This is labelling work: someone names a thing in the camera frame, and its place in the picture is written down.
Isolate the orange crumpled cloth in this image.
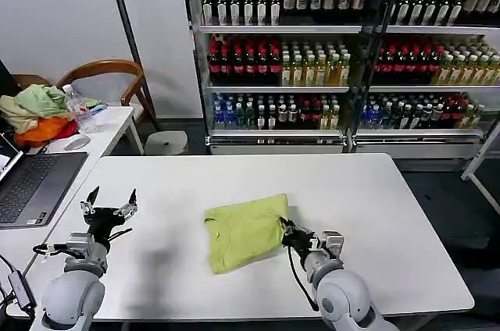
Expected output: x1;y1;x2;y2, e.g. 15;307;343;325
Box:
15;116;77;148

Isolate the grey open laptop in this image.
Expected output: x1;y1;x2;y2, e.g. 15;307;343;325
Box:
0;131;89;230

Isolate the round grey stool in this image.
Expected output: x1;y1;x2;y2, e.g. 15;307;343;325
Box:
144;129;189;156

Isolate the black office chair back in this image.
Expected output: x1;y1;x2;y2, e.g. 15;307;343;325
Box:
0;58;21;97

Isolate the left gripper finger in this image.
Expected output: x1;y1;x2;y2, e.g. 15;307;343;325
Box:
79;186;101;215
112;188;140;219

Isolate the black slanted pole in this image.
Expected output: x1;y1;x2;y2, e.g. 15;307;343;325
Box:
103;0;160;133

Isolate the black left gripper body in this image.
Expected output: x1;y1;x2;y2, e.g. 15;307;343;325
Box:
83;208;134;249

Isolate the white side desk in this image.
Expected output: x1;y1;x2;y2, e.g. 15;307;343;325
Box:
0;105;145;280

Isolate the white metal frame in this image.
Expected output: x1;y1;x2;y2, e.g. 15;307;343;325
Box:
460;127;500;211

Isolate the lime green shirt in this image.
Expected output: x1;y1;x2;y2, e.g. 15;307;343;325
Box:
203;192;292;276

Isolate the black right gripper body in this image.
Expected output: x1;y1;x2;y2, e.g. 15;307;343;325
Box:
280;224;316;258

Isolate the beige crumpled cloth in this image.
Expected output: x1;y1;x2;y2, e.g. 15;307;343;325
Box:
0;94;39;135

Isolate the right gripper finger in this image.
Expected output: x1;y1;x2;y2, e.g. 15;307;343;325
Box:
278;216;296;236

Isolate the white computer mouse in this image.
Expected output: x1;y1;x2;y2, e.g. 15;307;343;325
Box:
62;135;91;151

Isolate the glass shelf of bottles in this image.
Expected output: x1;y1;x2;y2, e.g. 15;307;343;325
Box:
179;0;370;156
351;0;500;160

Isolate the red crumpled cloth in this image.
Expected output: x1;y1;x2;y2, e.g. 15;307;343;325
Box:
60;119;80;138

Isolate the clear plastic water bottle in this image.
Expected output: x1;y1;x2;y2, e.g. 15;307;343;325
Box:
61;84;84;120

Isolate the thin black left gripper cable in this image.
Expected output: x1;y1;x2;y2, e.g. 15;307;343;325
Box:
109;227;134;241

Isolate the grey usb hub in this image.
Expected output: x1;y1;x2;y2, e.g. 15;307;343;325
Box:
7;271;38;309

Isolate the pale green crumpled cloth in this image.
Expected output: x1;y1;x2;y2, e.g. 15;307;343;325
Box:
15;84;102;118

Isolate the wooden curved-back chair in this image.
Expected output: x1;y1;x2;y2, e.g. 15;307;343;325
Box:
55;58;159;132

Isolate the light blue flat packet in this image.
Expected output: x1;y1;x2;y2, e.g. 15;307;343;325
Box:
81;102;109;117

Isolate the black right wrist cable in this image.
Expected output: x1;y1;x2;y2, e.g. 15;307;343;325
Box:
287;246;320;313

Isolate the black usb hub cable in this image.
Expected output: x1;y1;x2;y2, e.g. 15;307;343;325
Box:
0;253;23;331

